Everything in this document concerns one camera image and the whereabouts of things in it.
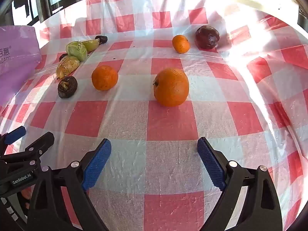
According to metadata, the small orange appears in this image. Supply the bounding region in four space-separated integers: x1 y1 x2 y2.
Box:
172 35 190 54

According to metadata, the person's left hand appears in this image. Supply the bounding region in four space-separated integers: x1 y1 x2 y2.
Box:
20 188 33 210

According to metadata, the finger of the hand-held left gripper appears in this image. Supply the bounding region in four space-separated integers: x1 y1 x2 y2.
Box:
3 132 55 166
0 126 26 156

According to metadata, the large orange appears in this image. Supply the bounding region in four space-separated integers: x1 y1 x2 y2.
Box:
153 68 190 107

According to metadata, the wrapped yellow fruit piece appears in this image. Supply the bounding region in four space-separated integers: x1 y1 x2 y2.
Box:
56 56 80 79

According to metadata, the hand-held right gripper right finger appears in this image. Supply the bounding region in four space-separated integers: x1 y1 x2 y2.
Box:
197 137 283 231

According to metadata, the green pear half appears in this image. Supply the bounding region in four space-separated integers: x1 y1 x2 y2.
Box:
80 39 101 53

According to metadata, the red checkered plastic tablecloth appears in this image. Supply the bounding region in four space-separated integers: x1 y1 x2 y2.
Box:
0 0 308 231

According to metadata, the dark purple passion fruit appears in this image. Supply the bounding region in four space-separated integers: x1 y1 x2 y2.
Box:
195 25 220 50

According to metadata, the dark window frame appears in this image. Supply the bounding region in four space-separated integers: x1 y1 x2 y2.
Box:
0 0 157 27

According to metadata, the wrapped green fruit half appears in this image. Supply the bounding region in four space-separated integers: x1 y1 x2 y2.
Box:
66 41 88 62

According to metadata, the medium orange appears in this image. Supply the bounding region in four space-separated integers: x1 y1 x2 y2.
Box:
91 65 119 91

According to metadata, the purple cardboard box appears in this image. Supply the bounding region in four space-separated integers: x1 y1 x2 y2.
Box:
0 25 42 109

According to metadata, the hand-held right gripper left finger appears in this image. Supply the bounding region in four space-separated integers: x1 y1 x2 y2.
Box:
26 138 112 231

